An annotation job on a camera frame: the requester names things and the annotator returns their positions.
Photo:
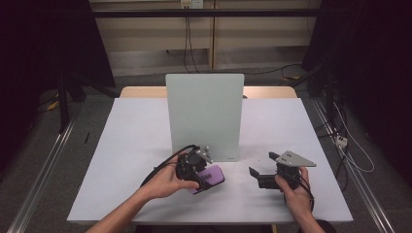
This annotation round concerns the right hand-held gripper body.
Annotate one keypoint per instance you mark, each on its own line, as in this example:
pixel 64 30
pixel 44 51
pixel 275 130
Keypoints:
pixel 286 171

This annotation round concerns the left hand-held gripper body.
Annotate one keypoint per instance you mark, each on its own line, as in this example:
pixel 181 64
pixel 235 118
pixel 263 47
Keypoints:
pixel 191 163

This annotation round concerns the purple whiteboard eraser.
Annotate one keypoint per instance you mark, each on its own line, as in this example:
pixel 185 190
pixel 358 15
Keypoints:
pixel 212 177

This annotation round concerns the glass whiteboard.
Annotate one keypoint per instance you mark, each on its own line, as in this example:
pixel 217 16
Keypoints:
pixel 207 106

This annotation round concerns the person's right hand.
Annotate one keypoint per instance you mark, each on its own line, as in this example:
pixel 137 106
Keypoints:
pixel 293 197

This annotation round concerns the person's left hand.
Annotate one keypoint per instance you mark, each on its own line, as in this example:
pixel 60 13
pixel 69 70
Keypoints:
pixel 166 181

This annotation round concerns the white power strip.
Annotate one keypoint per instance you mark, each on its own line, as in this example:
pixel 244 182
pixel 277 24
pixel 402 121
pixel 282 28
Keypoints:
pixel 341 141

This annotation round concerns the white table cover sheet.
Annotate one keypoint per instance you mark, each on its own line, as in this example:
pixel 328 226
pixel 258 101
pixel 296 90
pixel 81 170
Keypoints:
pixel 136 129

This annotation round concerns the wooden table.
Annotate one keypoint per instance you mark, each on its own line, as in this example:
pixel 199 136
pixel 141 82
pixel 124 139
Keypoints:
pixel 142 92

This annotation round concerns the black pen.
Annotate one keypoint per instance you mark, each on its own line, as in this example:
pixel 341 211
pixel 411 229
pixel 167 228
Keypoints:
pixel 86 137

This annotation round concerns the wooden vertical strip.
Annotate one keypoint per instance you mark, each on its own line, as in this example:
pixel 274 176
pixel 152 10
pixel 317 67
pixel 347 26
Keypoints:
pixel 212 35

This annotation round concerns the black curtain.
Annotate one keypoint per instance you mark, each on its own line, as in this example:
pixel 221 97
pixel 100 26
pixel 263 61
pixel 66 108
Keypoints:
pixel 372 64
pixel 42 51

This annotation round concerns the black metal stand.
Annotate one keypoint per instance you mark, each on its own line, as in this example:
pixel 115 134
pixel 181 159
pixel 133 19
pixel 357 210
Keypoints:
pixel 63 103

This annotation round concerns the black horizontal bar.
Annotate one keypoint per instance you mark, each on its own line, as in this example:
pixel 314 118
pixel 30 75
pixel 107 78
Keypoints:
pixel 226 13

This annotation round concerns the aluminium floor rail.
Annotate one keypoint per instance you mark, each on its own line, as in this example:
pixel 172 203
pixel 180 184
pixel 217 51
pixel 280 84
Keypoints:
pixel 359 181
pixel 42 179

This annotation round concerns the white wall socket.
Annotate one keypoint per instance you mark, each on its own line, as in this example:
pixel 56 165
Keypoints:
pixel 191 3

